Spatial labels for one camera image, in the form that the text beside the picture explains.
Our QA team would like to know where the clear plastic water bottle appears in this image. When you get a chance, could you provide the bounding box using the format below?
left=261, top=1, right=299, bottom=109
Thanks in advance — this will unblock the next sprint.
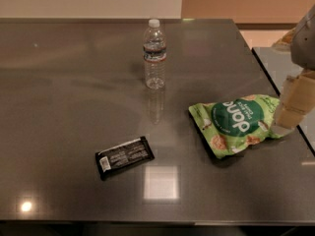
left=143, top=19, right=166, bottom=89

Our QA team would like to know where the grey side table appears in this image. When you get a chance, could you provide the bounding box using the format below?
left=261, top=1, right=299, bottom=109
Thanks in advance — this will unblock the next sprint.
left=251, top=46, right=315, bottom=155

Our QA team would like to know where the black rxbar chocolate wrapper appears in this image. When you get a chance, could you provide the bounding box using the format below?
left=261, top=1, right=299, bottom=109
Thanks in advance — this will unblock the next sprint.
left=95, top=137, right=155, bottom=180

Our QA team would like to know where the green snack bag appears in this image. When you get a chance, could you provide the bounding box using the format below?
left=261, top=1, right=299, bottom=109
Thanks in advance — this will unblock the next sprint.
left=189, top=94, right=292, bottom=159

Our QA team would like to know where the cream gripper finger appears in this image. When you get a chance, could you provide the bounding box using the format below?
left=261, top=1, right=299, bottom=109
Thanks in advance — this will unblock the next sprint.
left=271, top=70, right=315, bottom=136

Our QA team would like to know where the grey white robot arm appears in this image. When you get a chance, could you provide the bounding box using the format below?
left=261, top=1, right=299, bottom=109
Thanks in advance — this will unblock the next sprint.
left=271, top=5, right=315, bottom=136

